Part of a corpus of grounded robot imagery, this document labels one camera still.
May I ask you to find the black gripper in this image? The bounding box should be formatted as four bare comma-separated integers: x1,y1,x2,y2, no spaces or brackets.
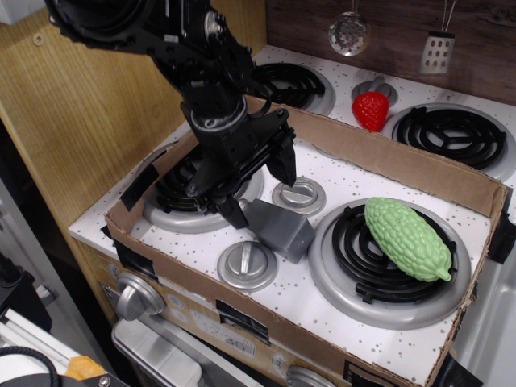
185,109,297,229

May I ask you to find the grey pepper shaker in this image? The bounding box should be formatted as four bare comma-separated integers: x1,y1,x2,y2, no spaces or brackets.
239,199,315,264

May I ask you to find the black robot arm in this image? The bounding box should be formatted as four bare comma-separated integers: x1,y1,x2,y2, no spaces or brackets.
46,1,296,228

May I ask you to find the silver knob upper centre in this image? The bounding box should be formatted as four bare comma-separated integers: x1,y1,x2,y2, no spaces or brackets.
272,177,327,216

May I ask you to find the silver knob lower centre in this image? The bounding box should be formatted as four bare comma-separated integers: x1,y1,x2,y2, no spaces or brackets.
217,241,278,293

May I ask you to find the front right black burner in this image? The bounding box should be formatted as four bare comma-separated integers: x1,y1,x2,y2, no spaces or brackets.
308,199,472,331

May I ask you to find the red strawberry toy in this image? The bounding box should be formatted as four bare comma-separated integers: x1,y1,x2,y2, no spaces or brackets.
352,92,389,132

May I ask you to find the silver knob behind strawberry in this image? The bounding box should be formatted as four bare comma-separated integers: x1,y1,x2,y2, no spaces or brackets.
352,76,398,106

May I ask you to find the silver oven front knob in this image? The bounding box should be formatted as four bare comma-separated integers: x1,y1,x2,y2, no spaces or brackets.
116,272,165,321

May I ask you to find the green bitter gourd toy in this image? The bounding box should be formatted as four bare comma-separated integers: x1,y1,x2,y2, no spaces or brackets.
364,198,452,282

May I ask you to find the hanging silver skimmer ladle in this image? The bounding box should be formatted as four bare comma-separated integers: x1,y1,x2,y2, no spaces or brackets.
327,1,371,57

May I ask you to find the rear right black burner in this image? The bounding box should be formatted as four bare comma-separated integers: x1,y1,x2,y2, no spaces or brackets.
381,103,515,181

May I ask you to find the hanging silver slotted spatula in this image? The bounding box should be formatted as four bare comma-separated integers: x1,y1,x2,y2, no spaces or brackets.
418,1,456,76

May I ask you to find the orange object lower left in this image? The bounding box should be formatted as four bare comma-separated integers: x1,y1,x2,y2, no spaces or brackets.
64,356,106,381

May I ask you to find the brown cardboard tray wall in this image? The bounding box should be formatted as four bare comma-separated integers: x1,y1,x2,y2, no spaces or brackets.
106,107,514,386

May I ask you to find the silver oven door handle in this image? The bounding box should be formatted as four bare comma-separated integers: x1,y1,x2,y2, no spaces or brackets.
111,319,260,386

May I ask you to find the black braided cable lower left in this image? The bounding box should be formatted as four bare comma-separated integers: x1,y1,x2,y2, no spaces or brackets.
0,345,60,387

